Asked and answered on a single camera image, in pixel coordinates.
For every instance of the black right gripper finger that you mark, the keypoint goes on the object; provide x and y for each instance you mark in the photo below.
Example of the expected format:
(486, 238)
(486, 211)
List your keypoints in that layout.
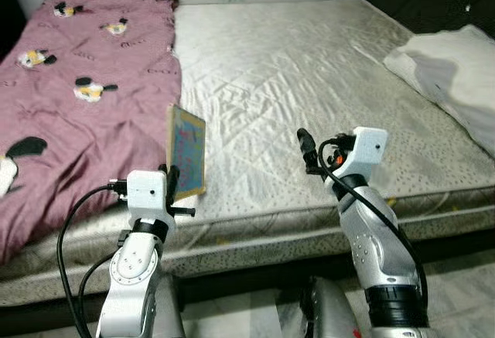
(309, 148)

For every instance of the colourful yellow framed picture book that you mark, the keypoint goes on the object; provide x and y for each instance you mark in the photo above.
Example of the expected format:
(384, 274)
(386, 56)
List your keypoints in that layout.
(188, 152)

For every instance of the white pillow with green mark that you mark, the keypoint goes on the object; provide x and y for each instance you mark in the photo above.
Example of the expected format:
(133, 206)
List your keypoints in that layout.
(456, 75)

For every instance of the white quilted mattress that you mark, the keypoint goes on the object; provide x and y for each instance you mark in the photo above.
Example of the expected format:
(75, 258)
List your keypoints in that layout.
(294, 75)

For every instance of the grey bed base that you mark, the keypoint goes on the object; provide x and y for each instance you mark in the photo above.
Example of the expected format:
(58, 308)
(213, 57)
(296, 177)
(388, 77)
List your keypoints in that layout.
(255, 247)

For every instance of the grey robot left leg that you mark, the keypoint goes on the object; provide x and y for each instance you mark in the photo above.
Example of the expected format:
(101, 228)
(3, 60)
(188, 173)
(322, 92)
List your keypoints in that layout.
(170, 315)

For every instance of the grey robot leg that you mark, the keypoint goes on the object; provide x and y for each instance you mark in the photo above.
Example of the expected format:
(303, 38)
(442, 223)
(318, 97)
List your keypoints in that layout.
(170, 315)
(332, 315)

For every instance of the pink cartoon mouse blanket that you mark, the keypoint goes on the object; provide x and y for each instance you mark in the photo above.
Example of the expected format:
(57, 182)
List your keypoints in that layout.
(85, 121)

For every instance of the grey robot right leg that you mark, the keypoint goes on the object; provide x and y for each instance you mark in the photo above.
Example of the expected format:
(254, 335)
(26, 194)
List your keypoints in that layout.
(332, 315)

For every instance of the dark padded bed end panel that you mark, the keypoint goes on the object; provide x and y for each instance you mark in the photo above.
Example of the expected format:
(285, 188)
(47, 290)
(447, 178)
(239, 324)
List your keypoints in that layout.
(8, 5)

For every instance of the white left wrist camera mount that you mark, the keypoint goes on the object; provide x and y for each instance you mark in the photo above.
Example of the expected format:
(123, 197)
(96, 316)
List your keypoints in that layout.
(147, 197)

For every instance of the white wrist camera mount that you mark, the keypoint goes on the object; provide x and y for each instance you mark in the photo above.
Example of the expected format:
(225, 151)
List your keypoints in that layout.
(370, 151)
(147, 197)

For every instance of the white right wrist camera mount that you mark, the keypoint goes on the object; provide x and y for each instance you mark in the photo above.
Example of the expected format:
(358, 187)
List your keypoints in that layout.
(370, 151)

